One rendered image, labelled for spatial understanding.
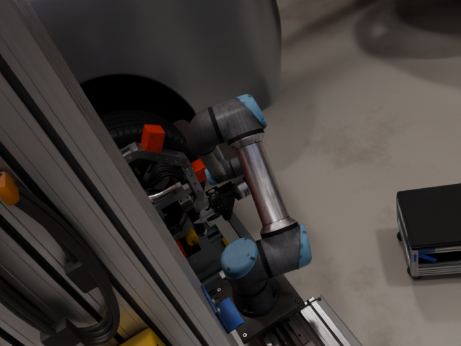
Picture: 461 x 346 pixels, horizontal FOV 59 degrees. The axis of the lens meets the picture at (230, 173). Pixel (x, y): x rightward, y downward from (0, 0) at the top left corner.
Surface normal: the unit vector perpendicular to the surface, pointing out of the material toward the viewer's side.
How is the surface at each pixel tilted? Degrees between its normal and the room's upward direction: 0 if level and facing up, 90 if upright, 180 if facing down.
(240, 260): 8
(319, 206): 0
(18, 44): 90
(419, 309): 0
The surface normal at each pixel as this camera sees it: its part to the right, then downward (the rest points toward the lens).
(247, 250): -0.41, -0.66
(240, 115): -0.05, -0.05
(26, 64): 0.43, 0.50
